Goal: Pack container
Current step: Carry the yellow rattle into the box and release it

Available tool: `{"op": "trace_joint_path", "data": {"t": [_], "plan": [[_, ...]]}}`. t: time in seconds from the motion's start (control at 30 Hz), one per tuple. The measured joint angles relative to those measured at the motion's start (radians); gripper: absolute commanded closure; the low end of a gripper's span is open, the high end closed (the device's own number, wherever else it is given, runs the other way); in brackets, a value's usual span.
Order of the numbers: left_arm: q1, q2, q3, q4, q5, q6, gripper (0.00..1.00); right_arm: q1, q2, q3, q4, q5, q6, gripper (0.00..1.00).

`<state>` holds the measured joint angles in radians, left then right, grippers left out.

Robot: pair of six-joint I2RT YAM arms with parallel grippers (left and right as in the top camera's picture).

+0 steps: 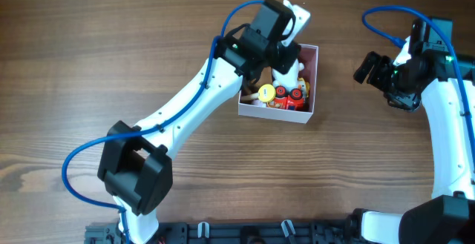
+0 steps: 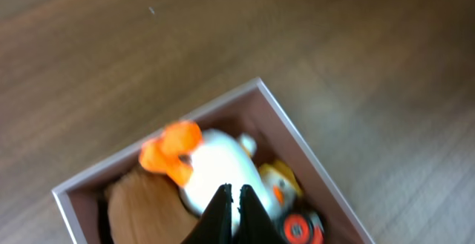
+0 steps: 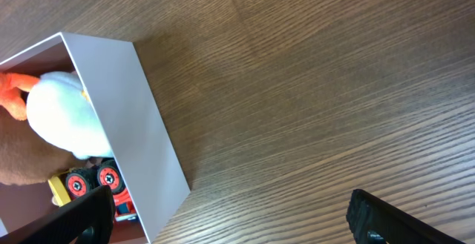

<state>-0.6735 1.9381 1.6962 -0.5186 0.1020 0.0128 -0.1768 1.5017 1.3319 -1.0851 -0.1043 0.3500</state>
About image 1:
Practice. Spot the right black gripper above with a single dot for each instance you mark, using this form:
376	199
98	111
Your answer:
407	101

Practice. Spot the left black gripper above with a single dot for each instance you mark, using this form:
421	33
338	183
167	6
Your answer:
285	64

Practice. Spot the white plush chicken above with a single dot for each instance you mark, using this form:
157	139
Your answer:
291	80

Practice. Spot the brown plush bear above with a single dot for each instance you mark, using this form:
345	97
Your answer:
266	77

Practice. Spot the yellow wooden rattle drum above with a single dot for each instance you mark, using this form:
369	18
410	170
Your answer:
265	94

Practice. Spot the red toy fire truck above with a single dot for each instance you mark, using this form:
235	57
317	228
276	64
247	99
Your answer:
292	100

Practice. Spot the white wooden rattle drum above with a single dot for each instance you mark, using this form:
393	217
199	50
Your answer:
259	103

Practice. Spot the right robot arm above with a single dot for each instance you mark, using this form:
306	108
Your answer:
425	74

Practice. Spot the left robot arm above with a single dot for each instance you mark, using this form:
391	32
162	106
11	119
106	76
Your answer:
136	162

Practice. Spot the white cardboard box pink interior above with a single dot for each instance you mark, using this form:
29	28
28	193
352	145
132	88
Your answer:
309	57

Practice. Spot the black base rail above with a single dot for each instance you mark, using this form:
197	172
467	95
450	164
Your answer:
287	231

